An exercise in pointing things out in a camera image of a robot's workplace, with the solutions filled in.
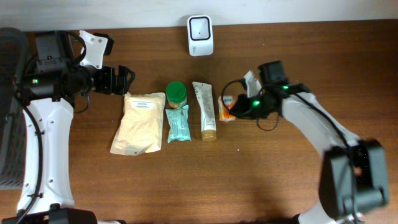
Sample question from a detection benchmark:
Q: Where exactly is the orange tissue pack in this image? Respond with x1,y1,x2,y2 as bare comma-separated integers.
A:
218,95,237,122

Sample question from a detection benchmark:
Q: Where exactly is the green lid jar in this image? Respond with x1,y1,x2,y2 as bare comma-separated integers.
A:
165,82,187,108

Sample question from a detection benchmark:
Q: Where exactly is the beige grain pouch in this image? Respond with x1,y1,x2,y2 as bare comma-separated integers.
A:
110,92,165,156

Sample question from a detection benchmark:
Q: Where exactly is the white tube gold cap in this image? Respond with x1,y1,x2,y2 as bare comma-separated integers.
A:
192,82,217,141

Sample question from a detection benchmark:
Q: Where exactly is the teal snack packet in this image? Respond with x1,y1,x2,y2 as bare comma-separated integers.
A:
165,105,192,143

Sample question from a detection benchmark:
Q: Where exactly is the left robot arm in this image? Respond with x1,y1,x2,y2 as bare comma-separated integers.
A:
1,27,135,223

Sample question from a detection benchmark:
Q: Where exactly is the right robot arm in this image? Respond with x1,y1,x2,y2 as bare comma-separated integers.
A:
228,61,390,223

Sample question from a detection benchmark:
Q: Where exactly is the grey plastic mesh basket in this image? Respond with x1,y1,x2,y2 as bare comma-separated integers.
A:
1,27,29,190

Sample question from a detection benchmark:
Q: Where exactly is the left black camera cable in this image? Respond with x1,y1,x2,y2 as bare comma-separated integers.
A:
14,30,91,224

